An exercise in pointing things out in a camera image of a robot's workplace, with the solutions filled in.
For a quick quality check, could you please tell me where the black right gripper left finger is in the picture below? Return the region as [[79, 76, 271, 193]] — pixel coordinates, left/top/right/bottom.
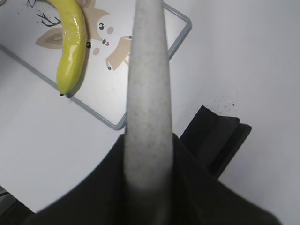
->
[[24, 135, 127, 225]]

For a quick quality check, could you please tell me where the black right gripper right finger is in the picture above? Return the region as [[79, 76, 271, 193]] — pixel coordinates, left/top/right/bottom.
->
[[163, 133, 281, 225]]

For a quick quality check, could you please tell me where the white-handled kitchen knife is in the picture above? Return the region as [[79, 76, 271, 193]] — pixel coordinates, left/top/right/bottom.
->
[[124, 0, 173, 225]]

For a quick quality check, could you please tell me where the yellow plastic banana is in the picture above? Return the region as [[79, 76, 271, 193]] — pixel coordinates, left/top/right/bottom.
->
[[48, 0, 87, 96]]

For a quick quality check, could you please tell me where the black knife stand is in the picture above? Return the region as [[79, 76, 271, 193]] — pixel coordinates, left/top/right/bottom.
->
[[180, 106, 252, 179]]

